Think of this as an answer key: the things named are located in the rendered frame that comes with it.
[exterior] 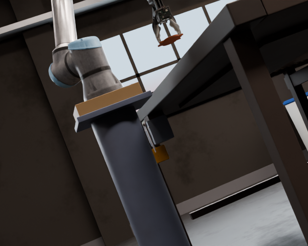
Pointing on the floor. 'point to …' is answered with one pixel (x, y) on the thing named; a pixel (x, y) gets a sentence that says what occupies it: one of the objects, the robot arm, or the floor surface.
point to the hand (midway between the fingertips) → (169, 39)
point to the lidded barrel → (291, 106)
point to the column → (135, 172)
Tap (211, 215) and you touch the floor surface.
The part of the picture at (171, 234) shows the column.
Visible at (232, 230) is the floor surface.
